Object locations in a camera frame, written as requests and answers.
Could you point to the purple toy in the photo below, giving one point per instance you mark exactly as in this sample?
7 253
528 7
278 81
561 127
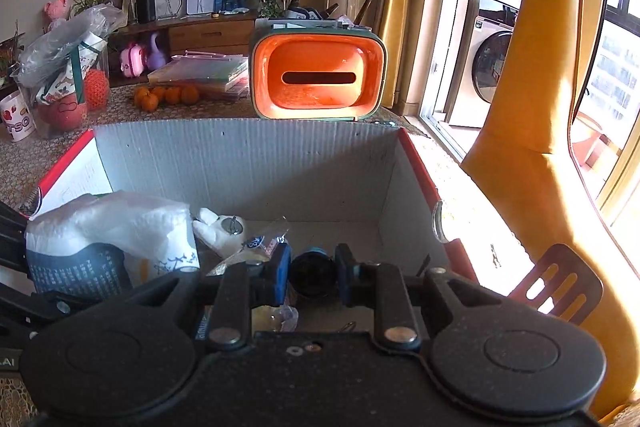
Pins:
156 52

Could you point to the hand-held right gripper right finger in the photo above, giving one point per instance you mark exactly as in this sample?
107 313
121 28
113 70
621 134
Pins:
344 274

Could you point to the red fruit in net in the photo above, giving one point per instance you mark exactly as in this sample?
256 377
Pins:
96 89
62 114

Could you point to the black speaker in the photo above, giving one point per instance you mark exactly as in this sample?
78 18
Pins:
145 7

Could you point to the yellowish clear packet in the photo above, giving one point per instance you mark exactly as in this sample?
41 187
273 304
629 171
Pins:
272 318

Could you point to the clear packet blue print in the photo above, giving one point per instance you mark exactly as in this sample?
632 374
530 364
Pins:
257 244

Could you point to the stack of colourful folders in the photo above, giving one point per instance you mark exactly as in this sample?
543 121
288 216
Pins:
205 72

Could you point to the printed cloth bag green ribbon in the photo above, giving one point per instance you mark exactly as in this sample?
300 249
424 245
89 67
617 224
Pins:
70 77

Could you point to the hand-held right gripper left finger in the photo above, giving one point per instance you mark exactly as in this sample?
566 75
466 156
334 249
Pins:
279 277

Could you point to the washing machine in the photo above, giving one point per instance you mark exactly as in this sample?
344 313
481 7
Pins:
487 62

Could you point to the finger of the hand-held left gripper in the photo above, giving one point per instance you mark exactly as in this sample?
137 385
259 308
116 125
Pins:
10 229
30 313

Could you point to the red cardboard box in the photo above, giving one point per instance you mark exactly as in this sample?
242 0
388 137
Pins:
250 167

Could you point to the pink doll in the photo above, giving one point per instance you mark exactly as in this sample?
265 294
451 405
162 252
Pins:
56 9

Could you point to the wooden television cabinet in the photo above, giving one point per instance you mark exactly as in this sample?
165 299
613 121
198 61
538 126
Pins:
210 34

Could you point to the black cylinder with blue rim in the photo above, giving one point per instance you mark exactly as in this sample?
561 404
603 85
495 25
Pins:
312 274

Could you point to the clear plastic bag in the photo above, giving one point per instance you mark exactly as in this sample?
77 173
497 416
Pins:
65 42

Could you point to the white plastic bag dark label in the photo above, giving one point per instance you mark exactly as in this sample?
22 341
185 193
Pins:
110 232

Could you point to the orange and green bin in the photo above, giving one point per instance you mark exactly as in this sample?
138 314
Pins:
320 77

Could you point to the wooden slotted spatula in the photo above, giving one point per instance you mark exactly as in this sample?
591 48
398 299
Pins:
560 284

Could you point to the tangerine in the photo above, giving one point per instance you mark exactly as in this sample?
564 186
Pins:
173 95
190 94
141 93
159 92
150 102

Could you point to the pink strawberry mug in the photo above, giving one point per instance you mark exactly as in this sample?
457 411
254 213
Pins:
17 117

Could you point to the pink toy case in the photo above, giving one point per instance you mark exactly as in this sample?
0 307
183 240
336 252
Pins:
132 61

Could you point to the yellow leather chair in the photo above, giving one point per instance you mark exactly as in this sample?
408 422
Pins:
545 157

